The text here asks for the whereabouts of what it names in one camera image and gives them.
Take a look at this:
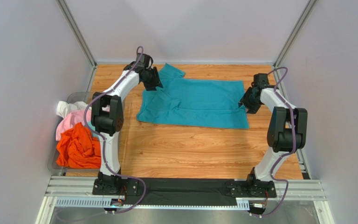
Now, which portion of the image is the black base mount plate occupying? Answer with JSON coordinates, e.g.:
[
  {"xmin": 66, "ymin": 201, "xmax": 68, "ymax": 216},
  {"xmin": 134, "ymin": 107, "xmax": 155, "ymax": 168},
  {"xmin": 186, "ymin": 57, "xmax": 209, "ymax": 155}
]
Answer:
[{"xmin": 106, "ymin": 178, "xmax": 277, "ymax": 206}]

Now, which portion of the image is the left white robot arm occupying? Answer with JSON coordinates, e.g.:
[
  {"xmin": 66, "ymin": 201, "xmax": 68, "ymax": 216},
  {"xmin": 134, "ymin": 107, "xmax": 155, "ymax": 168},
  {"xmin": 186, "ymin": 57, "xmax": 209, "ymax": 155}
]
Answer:
[{"xmin": 90, "ymin": 53, "xmax": 163, "ymax": 195}]

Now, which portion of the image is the white t shirt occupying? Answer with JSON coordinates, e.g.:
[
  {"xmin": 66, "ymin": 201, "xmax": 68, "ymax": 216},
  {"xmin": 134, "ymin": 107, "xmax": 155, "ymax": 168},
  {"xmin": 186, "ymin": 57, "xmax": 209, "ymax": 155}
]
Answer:
[{"xmin": 55, "ymin": 101, "xmax": 87, "ymax": 118}]

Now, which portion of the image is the pink t shirt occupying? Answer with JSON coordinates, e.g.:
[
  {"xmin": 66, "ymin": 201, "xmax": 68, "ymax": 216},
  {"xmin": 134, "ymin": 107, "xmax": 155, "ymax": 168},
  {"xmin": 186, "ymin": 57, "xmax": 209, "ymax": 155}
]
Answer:
[{"xmin": 55, "ymin": 109, "xmax": 91, "ymax": 141}]

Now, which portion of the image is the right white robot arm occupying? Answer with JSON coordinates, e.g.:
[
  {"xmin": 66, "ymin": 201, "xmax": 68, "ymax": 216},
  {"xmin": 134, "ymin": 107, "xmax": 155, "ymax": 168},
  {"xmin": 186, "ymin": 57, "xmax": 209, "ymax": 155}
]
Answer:
[{"xmin": 239, "ymin": 73, "xmax": 308, "ymax": 196}]

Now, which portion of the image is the orange t shirt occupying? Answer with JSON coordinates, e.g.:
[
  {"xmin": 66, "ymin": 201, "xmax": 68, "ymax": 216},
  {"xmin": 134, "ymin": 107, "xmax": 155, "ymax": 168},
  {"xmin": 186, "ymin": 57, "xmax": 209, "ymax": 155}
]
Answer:
[{"xmin": 56, "ymin": 123, "xmax": 101, "ymax": 169}]

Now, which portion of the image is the teal t shirt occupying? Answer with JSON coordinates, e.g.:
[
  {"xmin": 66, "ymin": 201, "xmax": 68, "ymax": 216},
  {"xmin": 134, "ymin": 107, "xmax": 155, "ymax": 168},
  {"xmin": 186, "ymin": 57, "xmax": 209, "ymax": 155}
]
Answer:
[{"xmin": 137, "ymin": 63, "xmax": 249, "ymax": 129}]

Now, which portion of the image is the aluminium front frame rail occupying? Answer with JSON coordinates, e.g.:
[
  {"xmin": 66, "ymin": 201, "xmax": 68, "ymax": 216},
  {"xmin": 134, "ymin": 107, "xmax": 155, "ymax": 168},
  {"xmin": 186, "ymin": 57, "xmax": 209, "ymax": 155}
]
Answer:
[{"xmin": 36, "ymin": 176, "xmax": 334, "ymax": 224}]

